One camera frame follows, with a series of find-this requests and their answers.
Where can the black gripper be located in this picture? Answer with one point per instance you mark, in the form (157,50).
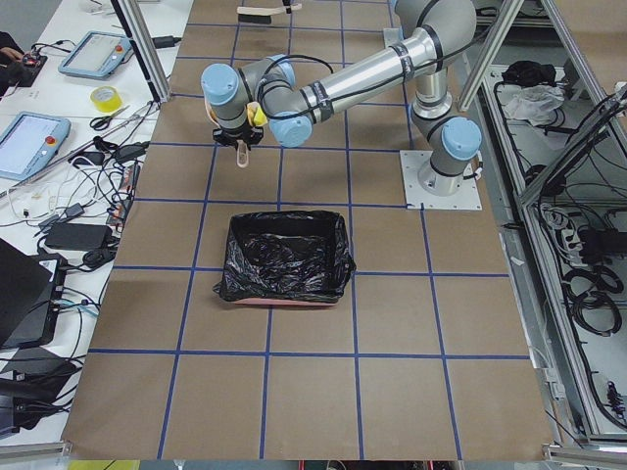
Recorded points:
(236,135)

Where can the yellow green sponge piece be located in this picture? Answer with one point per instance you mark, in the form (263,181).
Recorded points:
(256,116)

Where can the beige dustpan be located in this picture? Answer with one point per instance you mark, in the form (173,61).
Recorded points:
(242,151)

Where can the white hand brush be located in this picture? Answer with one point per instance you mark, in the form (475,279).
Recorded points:
(259,15)

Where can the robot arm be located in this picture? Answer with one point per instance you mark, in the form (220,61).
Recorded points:
(433,34)

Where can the bin with black bag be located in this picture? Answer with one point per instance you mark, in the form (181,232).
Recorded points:
(294,258)

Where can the yellow tape roll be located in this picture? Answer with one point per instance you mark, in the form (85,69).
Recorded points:
(106,99)

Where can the teach pendant far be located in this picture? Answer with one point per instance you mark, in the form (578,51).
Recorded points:
(96,56)

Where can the teach pendant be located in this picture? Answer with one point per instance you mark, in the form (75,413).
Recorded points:
(96,56)
(30,142)

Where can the long metal rod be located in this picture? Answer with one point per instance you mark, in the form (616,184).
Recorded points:
(81,136)

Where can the black power adapter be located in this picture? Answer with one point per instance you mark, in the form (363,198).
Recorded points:
(78,237)

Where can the teach pendant near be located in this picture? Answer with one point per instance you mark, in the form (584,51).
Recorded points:
(30,142)

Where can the black laptop device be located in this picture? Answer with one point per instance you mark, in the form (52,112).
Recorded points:
(31,287)

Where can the crumpled white cloth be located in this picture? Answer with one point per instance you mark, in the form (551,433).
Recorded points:
(536,104)

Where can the aluminium frame post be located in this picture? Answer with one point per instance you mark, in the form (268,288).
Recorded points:
(134,26)

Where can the black handled scissors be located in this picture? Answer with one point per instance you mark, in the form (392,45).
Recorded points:
(103,122)

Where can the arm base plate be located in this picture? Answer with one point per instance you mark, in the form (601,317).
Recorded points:
(425,189)

